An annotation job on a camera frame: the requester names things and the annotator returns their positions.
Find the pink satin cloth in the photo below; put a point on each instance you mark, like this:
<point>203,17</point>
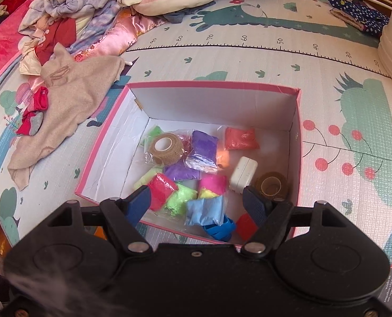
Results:
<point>118,31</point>

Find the cream garment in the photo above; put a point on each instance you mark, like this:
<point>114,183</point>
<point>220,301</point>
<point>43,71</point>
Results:
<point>29,62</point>

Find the printed play mat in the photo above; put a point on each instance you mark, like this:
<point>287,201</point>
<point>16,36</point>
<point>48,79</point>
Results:
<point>222,66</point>

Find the tan bandage roll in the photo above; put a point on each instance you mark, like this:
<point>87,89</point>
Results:
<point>169,158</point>

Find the polka dot navy cloth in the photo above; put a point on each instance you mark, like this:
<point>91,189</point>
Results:
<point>361,15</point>

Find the purple clay packet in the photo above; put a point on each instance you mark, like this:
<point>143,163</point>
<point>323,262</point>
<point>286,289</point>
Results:
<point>180,172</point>
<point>202,148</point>

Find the orange clay packet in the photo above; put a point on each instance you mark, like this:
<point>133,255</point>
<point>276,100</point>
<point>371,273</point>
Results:
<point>240,138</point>

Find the peach clay packet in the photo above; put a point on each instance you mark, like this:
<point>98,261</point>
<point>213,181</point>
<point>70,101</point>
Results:
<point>222,160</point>

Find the red and grey sock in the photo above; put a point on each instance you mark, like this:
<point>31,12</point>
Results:
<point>39,102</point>

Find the brown tape roll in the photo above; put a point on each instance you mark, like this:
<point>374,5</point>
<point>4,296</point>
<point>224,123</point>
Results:
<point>277,176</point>

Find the blue tape roll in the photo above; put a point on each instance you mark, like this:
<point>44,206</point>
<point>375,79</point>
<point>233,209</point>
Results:
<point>219,231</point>

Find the pink clay packet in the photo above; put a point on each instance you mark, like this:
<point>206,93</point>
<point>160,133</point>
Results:
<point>161,191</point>

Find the beige knit cloth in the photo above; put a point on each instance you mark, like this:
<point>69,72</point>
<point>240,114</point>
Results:
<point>70,105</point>

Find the magenta and yellow clay packet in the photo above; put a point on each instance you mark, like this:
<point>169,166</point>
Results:
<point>213,186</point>

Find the green clay packet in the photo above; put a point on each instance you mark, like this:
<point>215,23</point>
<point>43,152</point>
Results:
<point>180,201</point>
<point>154,132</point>

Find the white charger adapter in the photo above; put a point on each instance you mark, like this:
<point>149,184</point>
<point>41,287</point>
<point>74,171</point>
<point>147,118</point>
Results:
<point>243,173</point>

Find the lime clay packet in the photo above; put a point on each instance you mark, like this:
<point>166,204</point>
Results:
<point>145,177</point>

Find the red blanket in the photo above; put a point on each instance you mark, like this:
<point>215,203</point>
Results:
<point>4,39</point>

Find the light blue clay packet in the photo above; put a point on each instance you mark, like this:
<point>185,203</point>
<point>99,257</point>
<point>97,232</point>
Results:
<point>205,212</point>

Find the pink cardboard box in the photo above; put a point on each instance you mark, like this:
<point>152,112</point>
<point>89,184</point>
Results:
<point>123,145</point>

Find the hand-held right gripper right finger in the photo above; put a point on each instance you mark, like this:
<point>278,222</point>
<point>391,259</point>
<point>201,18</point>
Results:
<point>254,206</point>

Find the red garment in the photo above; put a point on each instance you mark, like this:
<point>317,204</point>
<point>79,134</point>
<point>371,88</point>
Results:
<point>60,32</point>

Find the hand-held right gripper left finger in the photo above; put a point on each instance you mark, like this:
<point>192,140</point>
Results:
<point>137,206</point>

